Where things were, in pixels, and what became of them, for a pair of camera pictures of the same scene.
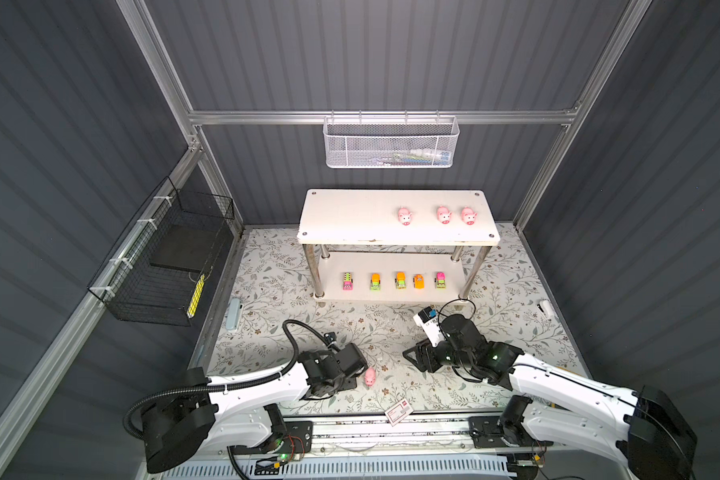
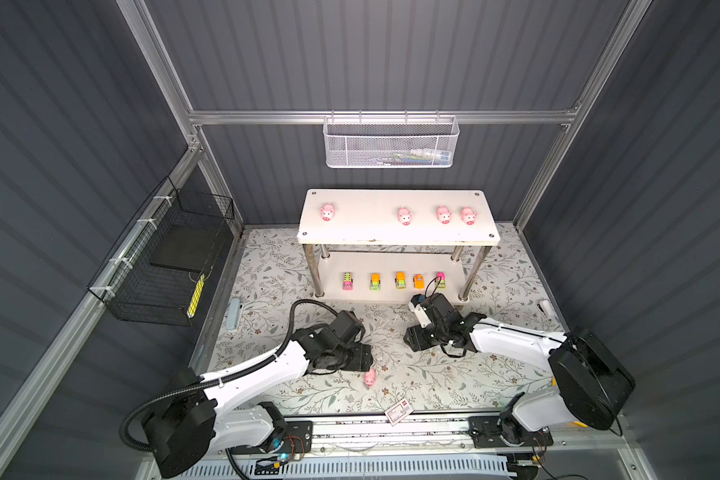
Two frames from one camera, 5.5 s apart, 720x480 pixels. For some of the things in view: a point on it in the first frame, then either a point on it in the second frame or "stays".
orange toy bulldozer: (418, 281) stays
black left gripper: (350, 384) to (362, 358)
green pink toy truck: (441, 283) stays
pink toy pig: (404, 216) stays
